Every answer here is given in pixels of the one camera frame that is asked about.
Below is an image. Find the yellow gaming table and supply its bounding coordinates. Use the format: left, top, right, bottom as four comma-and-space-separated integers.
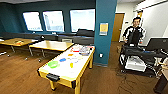
37, 43, 96, 94

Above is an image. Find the red yellow game box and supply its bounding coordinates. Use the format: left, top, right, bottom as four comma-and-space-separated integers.
70, 45, 81, 54

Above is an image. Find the dark bench sofa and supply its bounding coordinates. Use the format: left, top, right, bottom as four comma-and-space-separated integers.
0, 28, 96, 46

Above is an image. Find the orange round plate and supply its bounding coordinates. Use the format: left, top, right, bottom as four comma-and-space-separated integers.
67, 52, 75, 57

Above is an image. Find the blue round plate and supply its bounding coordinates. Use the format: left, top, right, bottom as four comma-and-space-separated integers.
58, 57, 68, 63

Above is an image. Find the bright rounded window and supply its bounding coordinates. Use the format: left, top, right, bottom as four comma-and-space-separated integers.
22, 11, 44, 32
69, 8, 96, 33
42, 10, 66, 33

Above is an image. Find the long light wooden table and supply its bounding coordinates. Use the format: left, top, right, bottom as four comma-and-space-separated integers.
28, 40, 75, 58
0, 37, 38, 54

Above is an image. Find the brown wooden door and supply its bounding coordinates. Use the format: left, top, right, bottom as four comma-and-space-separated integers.
111, 13, 126, 43

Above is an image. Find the person in black shirt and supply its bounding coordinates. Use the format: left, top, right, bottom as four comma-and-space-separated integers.
121, 16, 147, 48

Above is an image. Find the white equipment box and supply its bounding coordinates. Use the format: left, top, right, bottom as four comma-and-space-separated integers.
125, 55, 147, 72

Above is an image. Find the black wheeled cart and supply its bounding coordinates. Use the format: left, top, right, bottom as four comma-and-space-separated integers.
118, 37, 168, 79

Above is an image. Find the small colourful box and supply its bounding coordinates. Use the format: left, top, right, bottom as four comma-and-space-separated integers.
14, 39, 23, 45

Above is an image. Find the black monitor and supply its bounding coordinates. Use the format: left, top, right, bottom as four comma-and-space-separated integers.
146, 37, 168, 52

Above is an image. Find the yellow framed wall notice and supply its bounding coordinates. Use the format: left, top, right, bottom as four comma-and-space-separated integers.
99, 22, 110, 36

